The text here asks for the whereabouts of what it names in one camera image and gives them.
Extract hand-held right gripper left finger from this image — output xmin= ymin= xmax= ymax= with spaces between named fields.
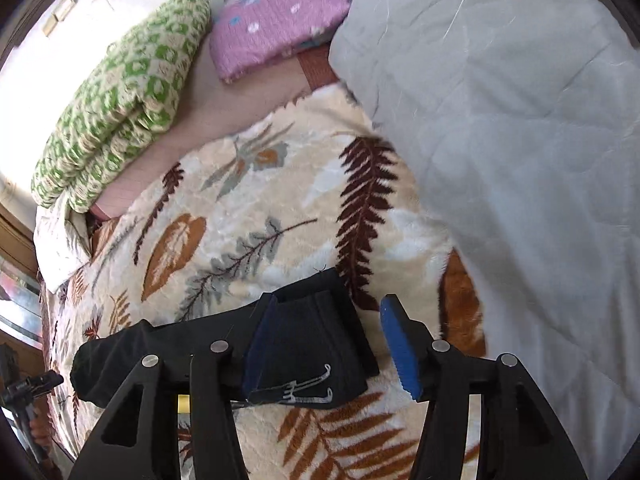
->
xmin=67 ymin=294 xmax=279 ymax=480

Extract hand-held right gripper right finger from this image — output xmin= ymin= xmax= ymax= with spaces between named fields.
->
xmin=379 ymin=294 xmax=589 ymax=480

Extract black pants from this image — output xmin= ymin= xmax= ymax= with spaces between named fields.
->
xmin=70 ymin=267 xmax=381 ymax=411

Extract leaf print fleece blanket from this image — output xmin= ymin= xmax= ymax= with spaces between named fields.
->
xmin=40 ymin=82 xmax=488 ymax=480

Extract cream pillow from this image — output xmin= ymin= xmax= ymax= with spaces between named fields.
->
xmin=34 ymin=195 xmax=93 ymax=293

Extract wooden cabinet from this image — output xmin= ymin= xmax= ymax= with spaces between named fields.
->
xmin=0 ymin=205 xmax=40 ymax=276

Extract pink bed sheet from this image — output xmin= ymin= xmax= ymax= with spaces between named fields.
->
xmin=92 ymin=35 xmax=313 ymax=221

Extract grey quilted duvet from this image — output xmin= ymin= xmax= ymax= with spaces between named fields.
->
xmin=327 ymin=0 xmax=640 ymax=480

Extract green patterned folded blanket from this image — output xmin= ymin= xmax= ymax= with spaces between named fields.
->
xmin=31 ymin=0 xmax=213 ymax=213

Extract purple cloth piece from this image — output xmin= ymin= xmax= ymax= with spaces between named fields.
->
xmin=208 ymin=0 xmax=357 ymax=85

